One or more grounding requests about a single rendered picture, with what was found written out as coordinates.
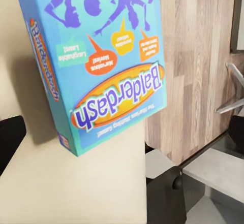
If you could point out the swivel chair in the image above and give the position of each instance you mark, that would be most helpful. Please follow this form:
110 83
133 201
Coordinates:
240 102

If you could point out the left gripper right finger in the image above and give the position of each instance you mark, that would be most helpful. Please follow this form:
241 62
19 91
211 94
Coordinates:
236 131

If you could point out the board game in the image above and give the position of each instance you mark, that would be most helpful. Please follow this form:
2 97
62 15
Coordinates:
101 63

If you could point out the bed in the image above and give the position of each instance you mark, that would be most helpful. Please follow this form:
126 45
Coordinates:
44 183

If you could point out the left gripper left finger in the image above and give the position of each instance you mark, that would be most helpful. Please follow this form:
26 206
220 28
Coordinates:
12 132

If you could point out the desk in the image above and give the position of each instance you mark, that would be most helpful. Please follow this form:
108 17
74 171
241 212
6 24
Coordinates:
213 180

